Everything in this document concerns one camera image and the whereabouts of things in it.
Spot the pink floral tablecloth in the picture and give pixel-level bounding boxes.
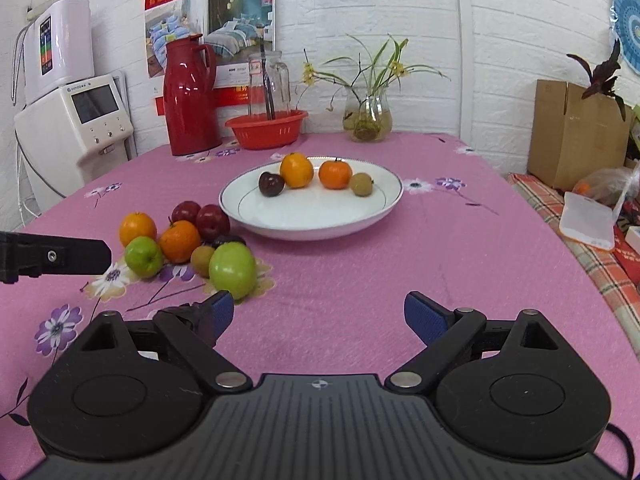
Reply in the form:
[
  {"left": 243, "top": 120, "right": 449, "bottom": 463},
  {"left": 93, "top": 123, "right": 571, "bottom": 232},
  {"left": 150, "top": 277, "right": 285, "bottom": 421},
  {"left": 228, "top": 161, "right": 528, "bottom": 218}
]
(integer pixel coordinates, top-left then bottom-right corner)
[{"left": 1, "top": 133, "right": 639, "bottom": 479}]

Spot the large orange fruit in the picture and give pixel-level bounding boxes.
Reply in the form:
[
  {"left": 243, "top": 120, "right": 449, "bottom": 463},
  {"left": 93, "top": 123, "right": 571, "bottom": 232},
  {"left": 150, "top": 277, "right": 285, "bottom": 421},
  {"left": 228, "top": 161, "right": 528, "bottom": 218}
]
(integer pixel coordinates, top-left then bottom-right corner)
[{"left": 118, "top": 212, "right": 157, "bottom": 247}]

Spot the white oval plate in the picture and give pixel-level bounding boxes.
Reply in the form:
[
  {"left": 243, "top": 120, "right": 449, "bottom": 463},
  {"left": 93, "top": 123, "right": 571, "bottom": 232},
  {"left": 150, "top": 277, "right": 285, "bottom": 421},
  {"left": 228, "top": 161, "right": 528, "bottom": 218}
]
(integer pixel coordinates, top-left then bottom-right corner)
[{"left": 218, "top": 158, "right": 404, "bottom": 242}]

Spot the small mandarin with stem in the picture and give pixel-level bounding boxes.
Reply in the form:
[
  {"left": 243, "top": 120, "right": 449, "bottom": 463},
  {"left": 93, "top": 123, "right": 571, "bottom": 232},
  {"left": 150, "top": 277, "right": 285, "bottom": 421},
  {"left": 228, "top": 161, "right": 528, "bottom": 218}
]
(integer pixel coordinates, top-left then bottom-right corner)
[{"left": 318, "top": 159, "right": 352, "bottom": 191}]

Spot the dark purple leaf plant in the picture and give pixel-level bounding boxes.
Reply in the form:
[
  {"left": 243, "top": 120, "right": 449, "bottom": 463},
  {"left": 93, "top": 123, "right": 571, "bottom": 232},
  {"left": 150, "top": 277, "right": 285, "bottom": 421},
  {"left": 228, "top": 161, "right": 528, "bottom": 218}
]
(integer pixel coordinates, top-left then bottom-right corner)
[{"left": 566, "top": 39, "right": 627, "bottom": 122}]

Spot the brown kiwi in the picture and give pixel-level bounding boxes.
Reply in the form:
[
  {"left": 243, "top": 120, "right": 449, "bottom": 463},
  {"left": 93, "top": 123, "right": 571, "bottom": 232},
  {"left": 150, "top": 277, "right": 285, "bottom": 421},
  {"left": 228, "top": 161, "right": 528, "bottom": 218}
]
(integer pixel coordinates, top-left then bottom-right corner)
[
  {"left": 348, "top": 172, "right": 374, "bottom": 197},
  {"left": 190, "top": 245, "right": 215, "bottom": 280}
]

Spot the black stirring stick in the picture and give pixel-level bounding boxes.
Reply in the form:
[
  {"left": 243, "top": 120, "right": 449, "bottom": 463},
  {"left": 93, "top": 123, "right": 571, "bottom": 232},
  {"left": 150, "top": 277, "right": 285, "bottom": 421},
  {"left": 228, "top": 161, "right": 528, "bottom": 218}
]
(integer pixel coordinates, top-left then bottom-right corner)
[{"left": 259, "top": 40, "right": 276, "bottom": 120}]

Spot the dark cherry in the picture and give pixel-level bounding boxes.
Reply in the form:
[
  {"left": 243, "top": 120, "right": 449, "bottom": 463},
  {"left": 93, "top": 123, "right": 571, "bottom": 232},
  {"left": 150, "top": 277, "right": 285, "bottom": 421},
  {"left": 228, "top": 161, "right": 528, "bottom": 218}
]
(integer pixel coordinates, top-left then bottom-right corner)
[
  {"left": 258, "top": 171, "right": 285, "bottom": 197},
  {"left": 210, "top": 233, "right": 246, "bottom": 249}
]

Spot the glass vase with plant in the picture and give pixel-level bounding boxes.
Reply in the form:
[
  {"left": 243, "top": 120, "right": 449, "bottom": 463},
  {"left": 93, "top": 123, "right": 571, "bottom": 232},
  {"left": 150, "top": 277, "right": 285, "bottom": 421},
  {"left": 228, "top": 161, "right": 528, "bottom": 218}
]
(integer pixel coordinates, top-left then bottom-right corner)
[{"left": 300, "top": 35, "right": 447, "bottom": 143}]

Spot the red thermos jug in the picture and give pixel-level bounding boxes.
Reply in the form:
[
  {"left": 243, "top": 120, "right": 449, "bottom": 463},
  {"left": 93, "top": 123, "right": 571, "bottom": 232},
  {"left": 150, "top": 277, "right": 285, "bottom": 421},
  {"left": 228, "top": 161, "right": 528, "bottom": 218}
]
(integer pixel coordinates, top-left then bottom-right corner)
[{"left": 163, "top": 34, "right": 221, "bottom": 156}]

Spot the plaid cloth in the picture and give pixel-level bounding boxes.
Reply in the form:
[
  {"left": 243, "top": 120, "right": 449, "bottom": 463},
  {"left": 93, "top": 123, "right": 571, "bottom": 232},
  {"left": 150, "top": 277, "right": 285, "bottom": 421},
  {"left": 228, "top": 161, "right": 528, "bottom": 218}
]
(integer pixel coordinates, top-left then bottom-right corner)
[{"left": 506, "top": 174, "right": 639, "bottom": 356}]

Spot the small green apple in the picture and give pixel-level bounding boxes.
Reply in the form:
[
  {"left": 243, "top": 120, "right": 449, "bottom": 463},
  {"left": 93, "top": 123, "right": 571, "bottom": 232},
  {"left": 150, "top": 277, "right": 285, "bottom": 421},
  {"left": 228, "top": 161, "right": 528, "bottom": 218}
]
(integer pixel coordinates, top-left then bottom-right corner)
[{"left": 124, "top": 236, "right": 164, "bottom": 280}]

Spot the clear glass pitcher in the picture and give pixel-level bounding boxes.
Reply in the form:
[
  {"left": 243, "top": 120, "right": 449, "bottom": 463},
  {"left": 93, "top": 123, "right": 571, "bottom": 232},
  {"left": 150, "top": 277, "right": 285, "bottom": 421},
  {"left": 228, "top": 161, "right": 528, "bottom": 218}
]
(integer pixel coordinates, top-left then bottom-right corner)
[{"left": 248, "top": 51, "right": 291, "bottom": 120}]

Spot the brown cardboard box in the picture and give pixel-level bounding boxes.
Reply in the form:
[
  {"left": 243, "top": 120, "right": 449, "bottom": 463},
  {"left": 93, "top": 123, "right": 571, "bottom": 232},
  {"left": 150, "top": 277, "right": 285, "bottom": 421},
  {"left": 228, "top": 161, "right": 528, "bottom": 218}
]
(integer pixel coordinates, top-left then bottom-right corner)
[{"left": 527, "top": 79, "right": 634, "bottom": 191}]

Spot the smooth orange fruit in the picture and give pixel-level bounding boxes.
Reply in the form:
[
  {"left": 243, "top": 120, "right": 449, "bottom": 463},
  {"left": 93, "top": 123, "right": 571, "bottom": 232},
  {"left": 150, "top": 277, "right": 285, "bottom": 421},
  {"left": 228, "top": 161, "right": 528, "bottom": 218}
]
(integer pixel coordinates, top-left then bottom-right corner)
[{"left": 279, "top": 152, "right": 314, "bottom": 188}]

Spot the blue round wall decoration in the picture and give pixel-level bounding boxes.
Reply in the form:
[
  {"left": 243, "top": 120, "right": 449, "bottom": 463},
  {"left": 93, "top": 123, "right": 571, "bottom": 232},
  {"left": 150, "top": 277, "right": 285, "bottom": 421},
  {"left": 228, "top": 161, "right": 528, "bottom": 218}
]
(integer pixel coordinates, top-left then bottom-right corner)
[{"left": 610, "top": 0, "right": 640, "bottom": 74}]

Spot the white machine with screen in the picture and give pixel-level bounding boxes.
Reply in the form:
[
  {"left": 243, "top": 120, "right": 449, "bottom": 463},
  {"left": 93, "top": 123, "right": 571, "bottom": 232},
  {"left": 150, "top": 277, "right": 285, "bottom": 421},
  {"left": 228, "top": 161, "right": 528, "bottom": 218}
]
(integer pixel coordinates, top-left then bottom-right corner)
[{"left": 14, "top": 72, "right": 137, "bottom": 212}]

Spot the red plastic basket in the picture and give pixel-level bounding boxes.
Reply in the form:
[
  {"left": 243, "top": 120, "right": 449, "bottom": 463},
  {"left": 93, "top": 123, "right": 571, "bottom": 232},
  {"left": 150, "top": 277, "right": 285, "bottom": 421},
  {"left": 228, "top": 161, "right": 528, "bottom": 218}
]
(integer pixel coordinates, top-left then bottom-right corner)
[{"left": 224, "top": 110, "right": 308, "bottom": 151}]

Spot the dark red apple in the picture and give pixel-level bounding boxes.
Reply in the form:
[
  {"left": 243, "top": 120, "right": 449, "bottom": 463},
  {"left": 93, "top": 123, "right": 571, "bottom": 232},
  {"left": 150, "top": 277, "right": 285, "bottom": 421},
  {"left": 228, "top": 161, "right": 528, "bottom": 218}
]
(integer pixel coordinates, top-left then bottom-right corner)
[
  {"left": 169, "top": 200, "right": 201, "bottom": 226},
  {"left": 195, "top": 204, "right": 230, "bottom": 243}
]

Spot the white plastic packet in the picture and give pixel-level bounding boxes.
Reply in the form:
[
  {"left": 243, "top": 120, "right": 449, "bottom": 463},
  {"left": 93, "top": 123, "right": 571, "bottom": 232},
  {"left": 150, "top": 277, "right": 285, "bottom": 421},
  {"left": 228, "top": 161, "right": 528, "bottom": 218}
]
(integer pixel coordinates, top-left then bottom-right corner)
[{"left": 559, "top": 192, "right": 615, "bottom": 252}]

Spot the white water purifier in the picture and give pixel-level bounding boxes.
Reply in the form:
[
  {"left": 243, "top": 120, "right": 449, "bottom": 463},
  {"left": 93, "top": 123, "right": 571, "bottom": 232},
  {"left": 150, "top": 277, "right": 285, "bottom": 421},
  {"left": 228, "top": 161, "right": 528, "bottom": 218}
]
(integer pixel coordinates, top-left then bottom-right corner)
[{"left": 24, "top": 0, "right": 96, "bottom": 105}]

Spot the bedding wall calendar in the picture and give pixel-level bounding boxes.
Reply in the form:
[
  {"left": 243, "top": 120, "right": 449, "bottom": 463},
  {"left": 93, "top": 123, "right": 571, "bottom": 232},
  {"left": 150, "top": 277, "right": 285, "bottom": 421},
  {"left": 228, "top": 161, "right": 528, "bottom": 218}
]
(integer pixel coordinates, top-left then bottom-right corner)
[{"left": 143, "top": 0, "right": 276, "bottom": 107}]

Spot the clear plastic bag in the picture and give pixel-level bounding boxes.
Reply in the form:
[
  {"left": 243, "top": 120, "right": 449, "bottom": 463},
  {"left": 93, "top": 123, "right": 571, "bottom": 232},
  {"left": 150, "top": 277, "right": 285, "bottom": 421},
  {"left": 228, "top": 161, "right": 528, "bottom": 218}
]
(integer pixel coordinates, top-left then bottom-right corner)
[{"left": 572, "top": 167, "right": 639, "bottom": 208}]

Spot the large green apple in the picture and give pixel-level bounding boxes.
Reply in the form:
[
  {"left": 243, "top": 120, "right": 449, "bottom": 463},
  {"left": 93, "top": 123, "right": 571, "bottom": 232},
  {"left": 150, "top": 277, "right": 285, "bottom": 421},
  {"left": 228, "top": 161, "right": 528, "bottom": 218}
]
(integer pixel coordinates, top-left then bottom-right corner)
[{"left": 208, "top": 242, "right": 257, "bottom": 300}]

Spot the large mandarin with stem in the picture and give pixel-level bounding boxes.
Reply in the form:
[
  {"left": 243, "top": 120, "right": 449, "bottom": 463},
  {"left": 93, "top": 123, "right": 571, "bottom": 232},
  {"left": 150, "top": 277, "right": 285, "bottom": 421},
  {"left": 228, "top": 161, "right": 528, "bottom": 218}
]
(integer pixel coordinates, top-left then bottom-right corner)
[{"left": 158, "top": 220, "right": 202, "bottom": 264}]

